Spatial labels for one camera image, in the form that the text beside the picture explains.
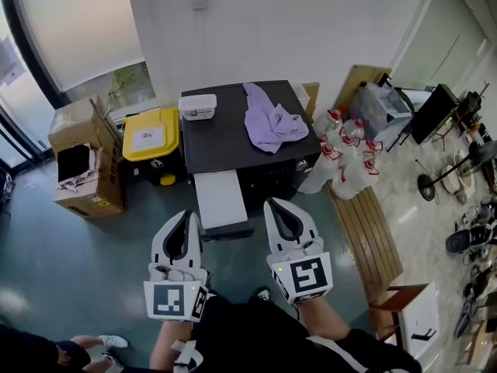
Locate wooden slatted bench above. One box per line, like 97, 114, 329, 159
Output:
328, 183, 405, 298

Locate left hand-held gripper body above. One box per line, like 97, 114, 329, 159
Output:
143, 261, 210, 323

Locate white harness strap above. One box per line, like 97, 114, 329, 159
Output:
172, 339, 204, 373

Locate cardboard boxes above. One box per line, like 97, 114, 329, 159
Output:
52, 95, 126, 220

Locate person's right forearm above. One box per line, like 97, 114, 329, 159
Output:
297, 297, 353, 340

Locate white round planter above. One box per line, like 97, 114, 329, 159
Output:
442, 149, 478, 204

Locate large leaning cardboard sheet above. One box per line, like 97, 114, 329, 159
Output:
333, 64, 393, 110

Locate closed cardboard box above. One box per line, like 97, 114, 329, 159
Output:
47, 98, 102, 151

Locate black washing machine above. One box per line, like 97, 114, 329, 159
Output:
181, 79, 322, 219

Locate person's black clothing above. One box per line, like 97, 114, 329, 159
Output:
170, 291, 422, 373

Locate white drawer tray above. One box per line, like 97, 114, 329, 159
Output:
193, 169, 255, 242

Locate white cabinet with wooden top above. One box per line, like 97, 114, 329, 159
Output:
368, 281, 442, 359

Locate white plastic lidded box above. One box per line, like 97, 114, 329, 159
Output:
178, 93, 217, 122

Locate clear plastic storage bag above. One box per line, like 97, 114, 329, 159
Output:
349, 82, 412, 139

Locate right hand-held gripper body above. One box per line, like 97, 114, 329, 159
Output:
266, 239, 334, 305

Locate cluster of clear water jugs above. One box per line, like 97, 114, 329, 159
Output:
298, 106, 384, 200

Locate purple cloth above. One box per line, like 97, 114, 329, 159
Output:
242, 82, 310, 155

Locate black round device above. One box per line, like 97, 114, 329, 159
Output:
445, 223, 496, 254

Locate black flat monitor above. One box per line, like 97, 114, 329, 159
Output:
410, 83, 461, 146

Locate small flat cardboard piece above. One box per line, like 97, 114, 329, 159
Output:
302, 82, 321, 126

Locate black bin with yellow lid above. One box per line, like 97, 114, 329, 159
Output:
122, 106, 187, 187

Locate person's left forearm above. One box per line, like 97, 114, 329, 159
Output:
149, 319, 195, 371

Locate black floor fan stand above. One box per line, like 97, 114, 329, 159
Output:
417, 141, 497, 201

